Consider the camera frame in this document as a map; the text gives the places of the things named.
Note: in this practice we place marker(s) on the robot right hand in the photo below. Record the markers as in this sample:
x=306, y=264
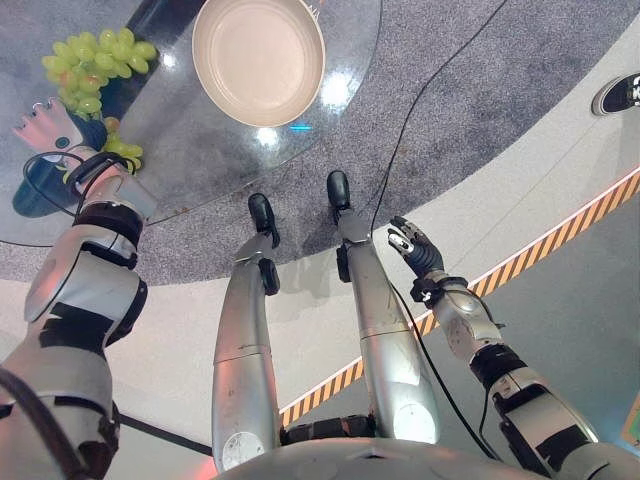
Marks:
x=424, y=252

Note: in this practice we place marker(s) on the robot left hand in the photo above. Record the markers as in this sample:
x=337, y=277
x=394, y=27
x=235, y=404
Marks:
x=59, y=135

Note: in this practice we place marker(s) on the green grape bunch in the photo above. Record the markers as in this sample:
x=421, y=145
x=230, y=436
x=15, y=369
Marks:
x=95, y=60

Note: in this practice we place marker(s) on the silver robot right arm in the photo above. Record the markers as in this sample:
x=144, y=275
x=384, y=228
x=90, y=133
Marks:
x=465, y=312

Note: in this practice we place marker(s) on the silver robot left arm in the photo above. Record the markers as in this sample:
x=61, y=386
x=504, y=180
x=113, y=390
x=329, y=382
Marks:
x=80, y=300

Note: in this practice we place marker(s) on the round beige plate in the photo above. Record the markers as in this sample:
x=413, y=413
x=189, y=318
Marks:
x=257, y=62

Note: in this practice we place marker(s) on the silver robot right leg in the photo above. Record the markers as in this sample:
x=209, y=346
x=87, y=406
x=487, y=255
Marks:
x=380, y=305

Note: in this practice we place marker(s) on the silver robot leg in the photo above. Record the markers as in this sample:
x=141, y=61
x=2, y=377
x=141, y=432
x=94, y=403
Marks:
x=380, y=305
x=240, y=325

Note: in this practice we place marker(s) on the dark table base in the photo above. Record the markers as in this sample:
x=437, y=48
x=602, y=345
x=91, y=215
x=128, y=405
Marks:
x=35, y=200

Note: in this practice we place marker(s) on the yellow black hazard tape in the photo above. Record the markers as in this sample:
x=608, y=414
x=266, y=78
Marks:
x=550, y=237

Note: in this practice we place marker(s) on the silver robot left leg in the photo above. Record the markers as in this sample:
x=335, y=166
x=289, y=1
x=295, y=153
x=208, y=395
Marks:
x=240, y=325

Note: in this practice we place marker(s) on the grey robot torso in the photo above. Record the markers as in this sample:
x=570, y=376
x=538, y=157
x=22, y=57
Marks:
x=350, y=462

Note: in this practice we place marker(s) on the person's black white shoe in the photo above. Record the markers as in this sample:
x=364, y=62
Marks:
x=617, y=95

